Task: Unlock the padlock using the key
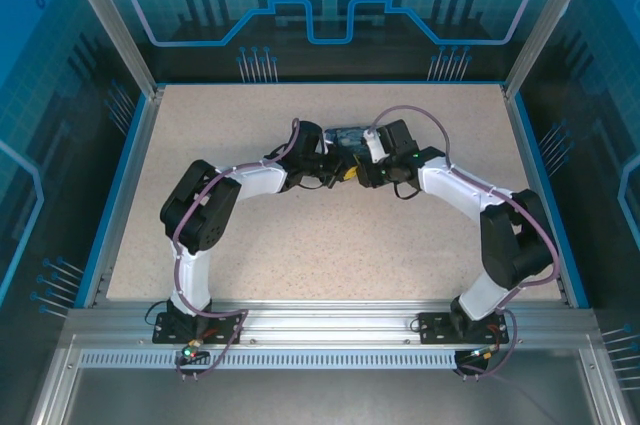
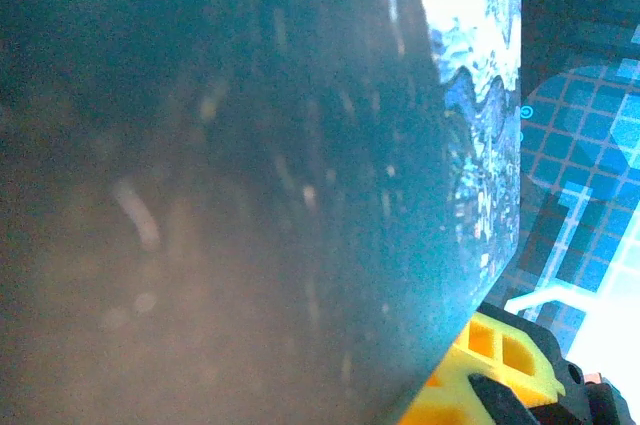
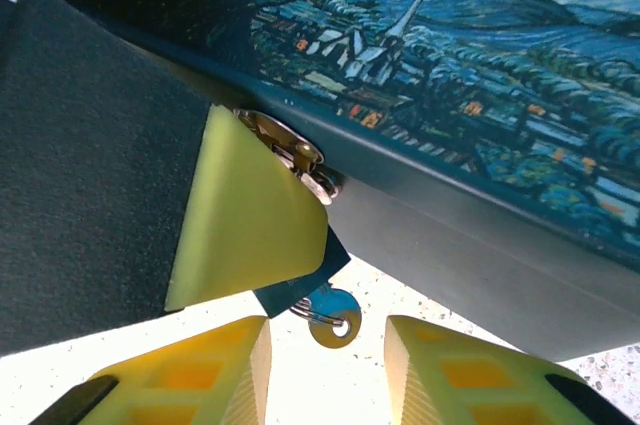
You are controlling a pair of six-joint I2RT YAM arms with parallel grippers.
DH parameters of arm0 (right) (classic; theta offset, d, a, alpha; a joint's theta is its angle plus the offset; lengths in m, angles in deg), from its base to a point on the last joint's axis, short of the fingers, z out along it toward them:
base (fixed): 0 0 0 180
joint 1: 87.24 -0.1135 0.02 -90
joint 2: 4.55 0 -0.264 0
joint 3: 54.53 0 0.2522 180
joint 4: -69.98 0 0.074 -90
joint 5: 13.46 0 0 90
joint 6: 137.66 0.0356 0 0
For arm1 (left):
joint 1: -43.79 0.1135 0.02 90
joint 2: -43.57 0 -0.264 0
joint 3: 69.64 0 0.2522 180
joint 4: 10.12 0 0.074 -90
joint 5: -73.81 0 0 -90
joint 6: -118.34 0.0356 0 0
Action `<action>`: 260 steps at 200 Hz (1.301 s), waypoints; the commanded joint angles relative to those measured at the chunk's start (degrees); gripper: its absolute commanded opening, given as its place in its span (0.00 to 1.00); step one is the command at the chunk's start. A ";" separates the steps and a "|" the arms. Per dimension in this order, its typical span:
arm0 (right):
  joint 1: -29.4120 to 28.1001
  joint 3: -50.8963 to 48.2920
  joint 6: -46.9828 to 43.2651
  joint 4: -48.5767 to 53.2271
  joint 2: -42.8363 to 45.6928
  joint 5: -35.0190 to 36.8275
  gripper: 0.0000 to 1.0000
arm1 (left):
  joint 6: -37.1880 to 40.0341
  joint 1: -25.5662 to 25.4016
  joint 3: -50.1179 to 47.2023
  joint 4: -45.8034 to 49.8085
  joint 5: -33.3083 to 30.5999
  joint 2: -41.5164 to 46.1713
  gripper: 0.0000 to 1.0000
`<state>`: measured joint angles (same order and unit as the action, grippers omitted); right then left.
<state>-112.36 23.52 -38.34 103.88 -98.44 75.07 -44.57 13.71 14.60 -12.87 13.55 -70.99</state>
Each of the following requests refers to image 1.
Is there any starry night tin box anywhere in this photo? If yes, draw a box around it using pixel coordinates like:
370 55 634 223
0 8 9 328
323 124 374 159

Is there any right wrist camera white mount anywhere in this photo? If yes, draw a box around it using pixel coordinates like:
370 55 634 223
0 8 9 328
362 128 387 165

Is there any aluminium side rail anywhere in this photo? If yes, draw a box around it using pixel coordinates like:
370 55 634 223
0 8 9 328
502 87 576 309
82 87 166 309

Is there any aluminium front rail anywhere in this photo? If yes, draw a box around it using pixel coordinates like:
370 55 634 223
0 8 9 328
64 300 601 346

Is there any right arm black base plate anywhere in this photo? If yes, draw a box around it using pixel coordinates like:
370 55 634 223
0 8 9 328
417 311 510 346

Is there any slotted grey cable duct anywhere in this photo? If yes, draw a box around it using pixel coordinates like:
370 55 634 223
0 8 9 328
78 350 460 371

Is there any aluminium corner post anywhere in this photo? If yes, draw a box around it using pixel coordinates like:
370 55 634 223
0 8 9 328
502 0 591 99
54 0 167 99

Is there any cable connector with orange plug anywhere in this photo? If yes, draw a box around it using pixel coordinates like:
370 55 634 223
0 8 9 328
469 344 502 361

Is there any cable connector with green light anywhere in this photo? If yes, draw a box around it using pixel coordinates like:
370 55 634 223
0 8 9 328
180 339 205 361

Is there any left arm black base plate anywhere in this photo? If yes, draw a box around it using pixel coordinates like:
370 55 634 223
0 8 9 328
152 311 245 346

